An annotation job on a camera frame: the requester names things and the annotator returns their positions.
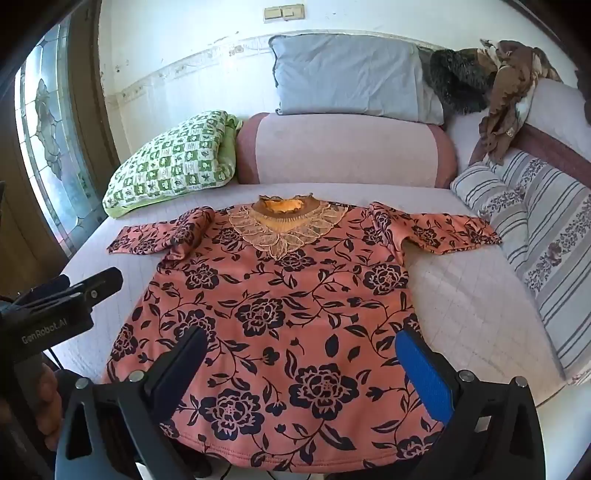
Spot pink quilted bed cover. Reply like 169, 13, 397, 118
44, 182, 571, 480

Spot striped floral pillow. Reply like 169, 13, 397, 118
488, 148, 591, 386
450, 162, 528, 223

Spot dark fuzzy cloth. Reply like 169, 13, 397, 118
429, 46, 500, 117

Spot person's left hand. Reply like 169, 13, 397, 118
27, 364, 64, 452

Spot orange floral shirt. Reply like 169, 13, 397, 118
102, 194, 503, 474

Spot brown crumpled clothes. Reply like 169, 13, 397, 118
468, 39, 564, 167

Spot grey blue pillow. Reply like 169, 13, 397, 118
269, 33, 445, 125

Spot beige light switch panel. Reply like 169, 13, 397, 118
263, 4, 307, 23

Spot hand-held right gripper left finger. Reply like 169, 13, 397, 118
54, 325, 209, 480

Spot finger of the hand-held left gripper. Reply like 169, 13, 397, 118
69, 266, 124, 307

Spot stained glass window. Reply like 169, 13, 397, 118
13, 17, 106, 259

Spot pink bolster pillow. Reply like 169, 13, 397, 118
235, 112, 459, 189

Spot white maroon-banded pillow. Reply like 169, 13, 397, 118
444, 78, 591, 177

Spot green checkered pillow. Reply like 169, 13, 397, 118
102, 110, 243, 219

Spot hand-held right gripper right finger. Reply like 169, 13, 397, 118
395, 328, 546, 480

